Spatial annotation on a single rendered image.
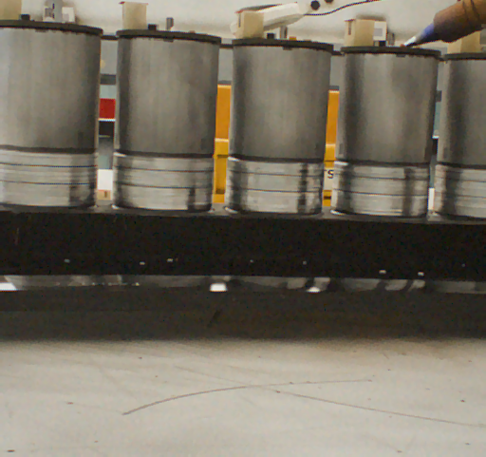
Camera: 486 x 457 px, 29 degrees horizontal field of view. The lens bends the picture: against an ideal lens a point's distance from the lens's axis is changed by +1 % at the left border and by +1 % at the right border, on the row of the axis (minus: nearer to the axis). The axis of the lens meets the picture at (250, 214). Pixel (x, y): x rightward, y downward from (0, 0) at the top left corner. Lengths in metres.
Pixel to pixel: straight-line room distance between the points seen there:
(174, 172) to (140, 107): 0.02
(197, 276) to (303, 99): 0.05
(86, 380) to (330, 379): 0.04
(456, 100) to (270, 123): 0.05
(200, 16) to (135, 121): 4.44
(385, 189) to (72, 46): 0.08
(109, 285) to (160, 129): 0.05
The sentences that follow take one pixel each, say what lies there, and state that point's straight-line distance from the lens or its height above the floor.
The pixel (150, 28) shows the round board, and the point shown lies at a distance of 0.22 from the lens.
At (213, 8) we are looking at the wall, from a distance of 4.66.
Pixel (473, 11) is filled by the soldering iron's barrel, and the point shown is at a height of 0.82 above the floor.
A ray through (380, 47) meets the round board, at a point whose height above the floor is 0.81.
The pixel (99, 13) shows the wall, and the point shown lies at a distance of 4.76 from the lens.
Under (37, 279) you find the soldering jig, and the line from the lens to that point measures 0.19.
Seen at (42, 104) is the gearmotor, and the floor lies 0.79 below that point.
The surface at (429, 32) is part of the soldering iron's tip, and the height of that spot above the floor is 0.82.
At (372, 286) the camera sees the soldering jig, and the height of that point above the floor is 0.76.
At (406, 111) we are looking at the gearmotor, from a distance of 0.23.
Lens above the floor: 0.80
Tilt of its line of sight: 6 degrees down
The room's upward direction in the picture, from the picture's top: 3 degrees clockwise
